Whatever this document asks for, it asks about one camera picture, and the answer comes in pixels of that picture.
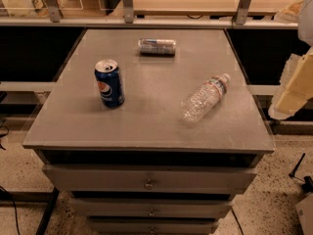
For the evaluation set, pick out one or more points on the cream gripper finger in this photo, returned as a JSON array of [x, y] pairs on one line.
[[296, 87]]

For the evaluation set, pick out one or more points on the blue pepsi can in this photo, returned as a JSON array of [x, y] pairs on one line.
[[109, 82]]

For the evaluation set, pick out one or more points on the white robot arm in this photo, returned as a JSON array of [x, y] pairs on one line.
[[302, 11]]

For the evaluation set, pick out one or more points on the silver can lying down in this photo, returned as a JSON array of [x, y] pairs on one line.
[[157, 46]]

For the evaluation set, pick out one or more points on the clear plastic water bottle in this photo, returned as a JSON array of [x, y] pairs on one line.
[[205, 98]]

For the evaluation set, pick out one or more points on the grey box corner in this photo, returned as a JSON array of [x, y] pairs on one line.
[[305, 213]]

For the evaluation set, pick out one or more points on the grey drawer cabinet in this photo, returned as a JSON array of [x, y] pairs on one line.
[[74, 127]]

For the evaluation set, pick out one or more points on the top cabinet drawer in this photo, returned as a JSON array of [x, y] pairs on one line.
[[157, 179]]

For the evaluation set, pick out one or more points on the cabinet drawer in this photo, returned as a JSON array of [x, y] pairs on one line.
[[152, 226], [157, 179], [150, 208]]

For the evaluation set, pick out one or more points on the bottom cabinet drawer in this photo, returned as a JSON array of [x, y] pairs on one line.
[[152, 226]]

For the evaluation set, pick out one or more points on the middle cabinet drawer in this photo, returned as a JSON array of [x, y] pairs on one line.
[[150, 208]]

